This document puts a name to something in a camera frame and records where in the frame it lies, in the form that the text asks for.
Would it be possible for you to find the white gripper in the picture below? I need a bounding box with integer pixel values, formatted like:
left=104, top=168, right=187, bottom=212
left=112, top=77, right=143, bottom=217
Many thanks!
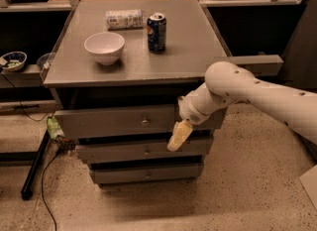
left=167, top=92, right=211, bottom=152

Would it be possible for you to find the grey top drawer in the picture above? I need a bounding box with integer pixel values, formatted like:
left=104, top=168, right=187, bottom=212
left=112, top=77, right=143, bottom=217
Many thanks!
left=53, top=102, right=229, bottom=140

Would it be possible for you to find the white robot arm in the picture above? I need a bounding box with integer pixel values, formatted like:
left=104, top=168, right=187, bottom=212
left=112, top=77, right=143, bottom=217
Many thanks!
left=167, top=61, right=317, bottom=152

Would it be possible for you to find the grey drawer cabinet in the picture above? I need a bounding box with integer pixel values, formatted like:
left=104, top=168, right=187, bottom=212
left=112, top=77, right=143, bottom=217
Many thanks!
left=44, top=0, right=226, bottom=171

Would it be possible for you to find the grey middle drawer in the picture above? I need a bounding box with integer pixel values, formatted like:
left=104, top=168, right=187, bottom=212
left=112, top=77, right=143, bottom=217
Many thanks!
left=75, top=136, right=213, bottom=164

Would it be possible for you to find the blue pepsi can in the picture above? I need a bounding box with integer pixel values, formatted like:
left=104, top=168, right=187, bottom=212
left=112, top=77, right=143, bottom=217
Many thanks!
left=147, top=12, right=166, bottom=53

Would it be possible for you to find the grey side shelf beam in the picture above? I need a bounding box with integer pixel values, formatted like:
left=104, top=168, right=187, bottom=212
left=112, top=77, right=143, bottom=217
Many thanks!
left=229, top=55, right=283, bottom=76

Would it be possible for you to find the white ceramic bowl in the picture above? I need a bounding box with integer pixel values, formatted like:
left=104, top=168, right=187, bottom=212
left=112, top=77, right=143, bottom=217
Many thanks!
left=84, top=32, right=125, bottom=65

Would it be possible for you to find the lying silver can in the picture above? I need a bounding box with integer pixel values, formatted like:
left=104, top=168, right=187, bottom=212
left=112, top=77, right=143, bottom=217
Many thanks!
left=105, top=9, right=143, bottom=30

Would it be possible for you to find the green snack bag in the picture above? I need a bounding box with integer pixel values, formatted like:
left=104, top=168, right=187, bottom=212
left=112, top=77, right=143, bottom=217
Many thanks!
left=47, top=116, right=74, bottom=150

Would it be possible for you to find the small glass bowl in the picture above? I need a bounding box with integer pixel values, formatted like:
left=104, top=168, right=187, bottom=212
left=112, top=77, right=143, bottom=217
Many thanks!
left=37, top=53, right=55, bottom=70

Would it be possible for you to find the left grey shelf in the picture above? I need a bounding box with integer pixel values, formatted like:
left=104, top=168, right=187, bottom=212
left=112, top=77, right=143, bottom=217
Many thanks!
left=0, top=64, right=43, bottom=88

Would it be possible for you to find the black table leg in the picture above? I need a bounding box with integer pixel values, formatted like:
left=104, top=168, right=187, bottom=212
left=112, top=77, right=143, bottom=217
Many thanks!
left=21, top=131, right=50, bottom=200

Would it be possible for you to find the blue patterned bowl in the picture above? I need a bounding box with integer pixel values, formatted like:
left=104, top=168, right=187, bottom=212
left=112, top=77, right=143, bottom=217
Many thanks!
left=0, top=52, right=28, bottom=72

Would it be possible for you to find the black floor cable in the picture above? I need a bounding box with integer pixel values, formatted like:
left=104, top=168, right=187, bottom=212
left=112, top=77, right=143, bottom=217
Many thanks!
left=40, top=149, right=63, bottom=231

